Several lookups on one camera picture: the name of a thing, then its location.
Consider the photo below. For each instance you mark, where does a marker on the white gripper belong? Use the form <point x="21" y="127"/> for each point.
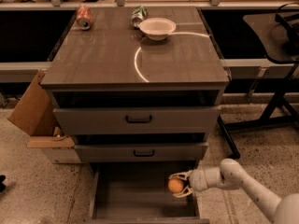
<point x="198" y="179"/>

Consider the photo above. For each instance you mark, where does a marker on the orange fruit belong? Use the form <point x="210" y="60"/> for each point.
<point x="175" y="185"/>

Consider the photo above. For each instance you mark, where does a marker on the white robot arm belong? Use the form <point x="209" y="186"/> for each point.
<point x="231" y="175"/>

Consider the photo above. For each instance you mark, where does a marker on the grey middle drawer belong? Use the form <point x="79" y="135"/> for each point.
<point x="124" y="153"/>

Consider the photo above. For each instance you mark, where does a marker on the grey open bottom drawer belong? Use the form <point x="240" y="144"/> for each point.
<point x="137" y="193"/>

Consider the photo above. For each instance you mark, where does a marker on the grey drawer cabinet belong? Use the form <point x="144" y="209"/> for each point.
<point x="115" y="65"/>

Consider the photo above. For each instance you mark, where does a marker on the grey top drawer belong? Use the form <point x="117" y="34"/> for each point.
<point x="78" y="121"/>

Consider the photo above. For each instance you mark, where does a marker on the white paper bowl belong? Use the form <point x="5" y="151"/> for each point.
<point x="157" y="28"/>

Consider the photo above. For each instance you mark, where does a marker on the brown cardboard box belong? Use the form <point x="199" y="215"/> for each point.
<point x="33" y="115"/>

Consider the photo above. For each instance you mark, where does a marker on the black rolling stand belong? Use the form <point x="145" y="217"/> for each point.
<point x="278" y="32"/>

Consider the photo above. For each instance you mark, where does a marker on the green soda can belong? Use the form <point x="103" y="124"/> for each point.
<point x="139" y="14"/>

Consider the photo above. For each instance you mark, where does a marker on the black object on floor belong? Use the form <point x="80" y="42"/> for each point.
<point x="2" y="185"/>

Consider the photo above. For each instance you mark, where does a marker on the red soda can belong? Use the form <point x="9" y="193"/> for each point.
<point x="84" y="18"/>

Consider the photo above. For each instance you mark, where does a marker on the black middle drawer handle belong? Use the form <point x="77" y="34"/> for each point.
<point x="143" y="154"/>

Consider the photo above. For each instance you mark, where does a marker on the black drawer handle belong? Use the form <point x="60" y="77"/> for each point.
<point x="143" y="154"/>
<point x="132" y="120"/>

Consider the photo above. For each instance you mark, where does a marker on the black top drawer handle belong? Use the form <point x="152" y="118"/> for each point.
<point x="132" y="120"/>

